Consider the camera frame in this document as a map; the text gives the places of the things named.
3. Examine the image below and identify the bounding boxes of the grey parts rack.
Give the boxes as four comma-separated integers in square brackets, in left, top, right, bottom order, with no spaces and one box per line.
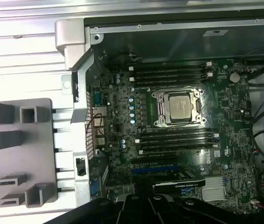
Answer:
[0,98,59,209]

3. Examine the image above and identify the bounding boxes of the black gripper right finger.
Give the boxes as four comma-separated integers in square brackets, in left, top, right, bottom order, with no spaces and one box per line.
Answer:
[148,194,264,224]

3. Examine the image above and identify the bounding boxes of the silver finned heat sink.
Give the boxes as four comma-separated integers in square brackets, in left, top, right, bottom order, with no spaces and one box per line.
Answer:
[203,176,227,202]

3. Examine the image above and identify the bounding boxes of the CPU socket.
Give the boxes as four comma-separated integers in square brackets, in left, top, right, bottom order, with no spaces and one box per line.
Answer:
[151,88,207,128]

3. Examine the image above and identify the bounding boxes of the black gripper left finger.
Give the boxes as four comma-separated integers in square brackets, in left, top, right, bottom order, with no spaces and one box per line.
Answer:
[44,194,157,224]

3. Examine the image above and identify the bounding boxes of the black RAM slot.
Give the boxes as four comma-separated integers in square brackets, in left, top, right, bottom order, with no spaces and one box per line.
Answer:
[141,140,214,147]
[134,78,207,86]
[141,130,213,137]
[133,68,209,76]

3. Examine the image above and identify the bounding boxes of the black graphics card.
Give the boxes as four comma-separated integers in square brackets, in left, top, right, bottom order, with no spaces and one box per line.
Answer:
[152,179,207,196]

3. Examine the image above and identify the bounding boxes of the metal socket cover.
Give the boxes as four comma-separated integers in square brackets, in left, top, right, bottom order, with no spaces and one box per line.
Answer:
[156,92,204,124]

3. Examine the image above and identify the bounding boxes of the silver CPU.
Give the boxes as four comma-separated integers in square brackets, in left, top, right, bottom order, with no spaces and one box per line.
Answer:
[168,95,193,120]

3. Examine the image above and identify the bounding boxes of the metal rear port block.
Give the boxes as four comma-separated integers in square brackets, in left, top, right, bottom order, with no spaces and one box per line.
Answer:
[91,86,107,145]

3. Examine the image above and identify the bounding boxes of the blue expansion slot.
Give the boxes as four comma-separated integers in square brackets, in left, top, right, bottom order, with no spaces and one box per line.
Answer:
[131,166,178,176]

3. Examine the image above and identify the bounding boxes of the black open PC case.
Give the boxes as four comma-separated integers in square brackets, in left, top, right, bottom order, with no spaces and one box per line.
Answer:
[54,14,264,224]

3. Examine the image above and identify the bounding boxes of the green motherboard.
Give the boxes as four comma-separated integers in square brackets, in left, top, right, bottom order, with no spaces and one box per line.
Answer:
[91,58,258,224]

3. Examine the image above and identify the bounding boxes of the black expansion slot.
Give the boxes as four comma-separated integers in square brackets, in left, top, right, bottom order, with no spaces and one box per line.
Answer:
[131,157,178,164]

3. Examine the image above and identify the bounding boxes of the wire locking lever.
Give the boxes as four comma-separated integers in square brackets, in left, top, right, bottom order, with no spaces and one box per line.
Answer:
[161,86,195,92]
[159,123,194,128]

